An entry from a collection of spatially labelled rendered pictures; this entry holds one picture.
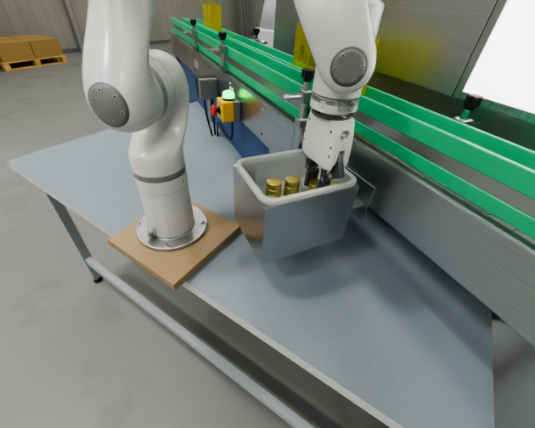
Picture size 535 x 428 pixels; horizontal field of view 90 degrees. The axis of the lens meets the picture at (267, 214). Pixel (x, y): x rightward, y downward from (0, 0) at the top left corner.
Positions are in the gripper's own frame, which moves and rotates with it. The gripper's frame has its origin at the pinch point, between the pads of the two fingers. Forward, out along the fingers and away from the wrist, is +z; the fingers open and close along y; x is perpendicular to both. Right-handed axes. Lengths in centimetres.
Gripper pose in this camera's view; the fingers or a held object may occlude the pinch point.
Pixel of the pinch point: (317, 182)
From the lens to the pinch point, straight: 60.2
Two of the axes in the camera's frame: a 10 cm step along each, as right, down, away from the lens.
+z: -0.6, 7.7, 6.4
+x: -8.9, 2.5, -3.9
